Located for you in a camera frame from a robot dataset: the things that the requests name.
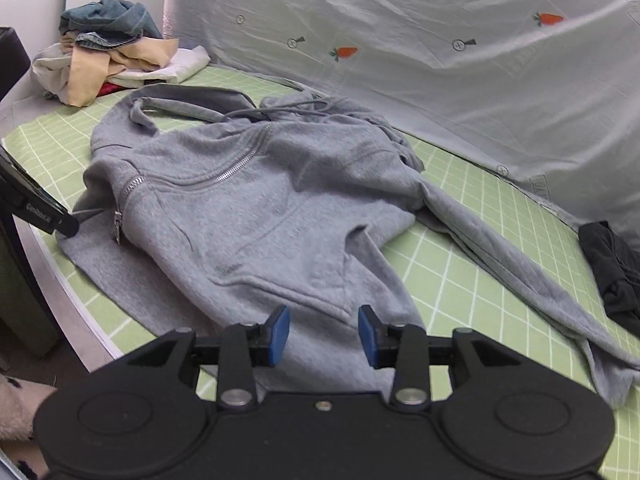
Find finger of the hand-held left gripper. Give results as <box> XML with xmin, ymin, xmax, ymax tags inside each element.
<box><xmin>52</xmin><ymin>207</ymin><xmax>80</xmax><ymax>237</ymax></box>

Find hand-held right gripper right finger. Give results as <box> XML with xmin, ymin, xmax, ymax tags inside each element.
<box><xmin>358</xmin><ymin>305</ymin><xmax>521</xmax><ymax>410</ymax></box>

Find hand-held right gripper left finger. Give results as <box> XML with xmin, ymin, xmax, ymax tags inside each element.
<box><xmin>125</xmin><ymin>305</ymin><xmax>292</xmax><ymax>410</ymax></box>

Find grey zip hoodie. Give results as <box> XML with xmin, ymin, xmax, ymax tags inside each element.
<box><xmin>56</xmin><ymin>84</ymin><xmax>640</xmax><ymax>408</ymax></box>

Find dark furniture panel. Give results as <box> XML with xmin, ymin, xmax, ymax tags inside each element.
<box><xmin>0</xmin><ymin>200</ymin><xmax>63</xmax><ymax>359</ymax></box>

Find green grid mat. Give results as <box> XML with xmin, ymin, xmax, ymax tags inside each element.
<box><xmin>0</xmin><ymin>62</ymin><xmax>640</xmax><ymax>480</ymax></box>

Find beige garment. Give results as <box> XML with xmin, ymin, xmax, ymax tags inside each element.
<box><xmin>67</xmin><ymin>37</ymin><xmax>179</xmax><ymax>109</ymax></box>

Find fluffy white cloth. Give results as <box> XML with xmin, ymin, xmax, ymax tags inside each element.
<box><xmin>0</xmin><ymin>374</ymin><xmax>53</xmax><ymax>463</ymax></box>

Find blue denim jeans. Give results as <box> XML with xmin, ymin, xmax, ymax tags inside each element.
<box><xmin>60</xmin><ymin>0</ymin><xmax>164</xmax><ymax>52</ymax></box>

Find white garment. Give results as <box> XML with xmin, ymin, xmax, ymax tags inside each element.
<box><xmin>31</xmin><ymin>42</ymin><xmax>211</xmax><ymax>102</ymax></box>

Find carrot printed pale sheet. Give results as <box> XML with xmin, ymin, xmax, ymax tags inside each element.
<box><xmin>162</xmin><ymin>0</ymin><xmax>640</xmax><ymax>252</ymax></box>

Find black folded garment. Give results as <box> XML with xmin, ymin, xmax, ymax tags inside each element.
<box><xmin>579</xmin><ymin>221</ymin><xmax>640</xmax><ymax>334</ymax></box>

